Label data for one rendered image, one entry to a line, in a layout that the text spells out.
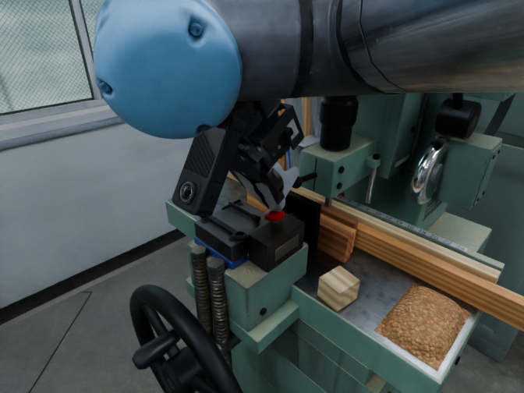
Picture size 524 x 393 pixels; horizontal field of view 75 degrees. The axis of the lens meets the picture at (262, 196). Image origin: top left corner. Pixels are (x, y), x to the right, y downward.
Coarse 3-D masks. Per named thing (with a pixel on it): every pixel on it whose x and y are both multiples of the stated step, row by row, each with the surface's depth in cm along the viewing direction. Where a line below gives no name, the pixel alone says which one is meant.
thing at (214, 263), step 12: (192, 252) 50; (204, 252) 50; (192, 264) 51; (204, 264) 51; (216, 264) 48; (204, 276) 52; (216, 276) 48; (204, 288) 53; (216, 288) 49; (204, 300) 54; (216, 300) 50; (204, 312) 55; (216, 312) 51; (204, 324) 56; (216, 324) 52; (228, 324) 53; (216, 336) 53; (228, 336) 54; (228, 360) 55
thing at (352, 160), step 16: (352, 144) 60; (368, 144) 60; (304, 160) 58; (320, 160) 56; (336, 160) 55; (352, 160) 58; (320, 176) 57; (336, 176) 56; (352, 176) 60; (320, 192) 58; (336, 192) 58
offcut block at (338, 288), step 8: (328, 272) 51; (336, 272) 51; (344, 272) 51; (320, 280) 50; (328, 280) 50; (336, 280) 50; (344, 280) 50; (352, 280) 50; (320, 288) 51; (328, 288) 49; (336, 288) 49; (344, 288) 49; (352, 288) 50; (320, 296) 52; (328, 296) 50; (336, 296) 49; (344, 296) 49; (352, 296) 51; (328, 304) 51; (336, 304) 49; (344, 304) 50
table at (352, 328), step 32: (224, 192) 80; (192, 224) 71; (320, 256) 60; (352, 256) 60; (192, 288) 59; (384, 288) 54; (288, 320) 53; (320, 320) 52; (352, 320) 48; (256, 352) 50; (352, 352) 50; (384, 352) 45; (448, 352) 44; (416, 384) 43
